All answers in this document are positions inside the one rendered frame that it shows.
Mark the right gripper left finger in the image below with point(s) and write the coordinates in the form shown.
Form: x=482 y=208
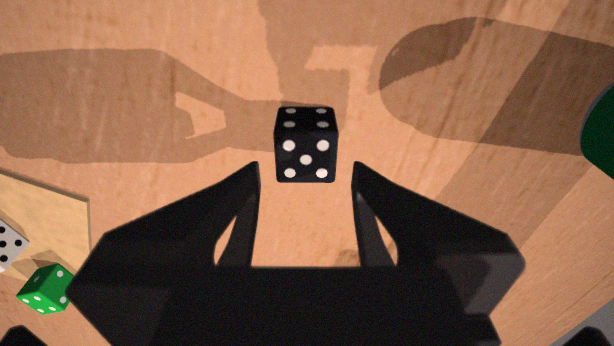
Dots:
x=186 y=231

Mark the green die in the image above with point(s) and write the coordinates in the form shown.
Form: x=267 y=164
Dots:
x=45 y=289

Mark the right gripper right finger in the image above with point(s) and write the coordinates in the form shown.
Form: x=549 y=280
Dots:
x=482 y=261

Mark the black die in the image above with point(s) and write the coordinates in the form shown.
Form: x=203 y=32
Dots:
x=305 y=145

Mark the white die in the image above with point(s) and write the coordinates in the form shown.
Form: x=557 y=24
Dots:
x=11 y=245

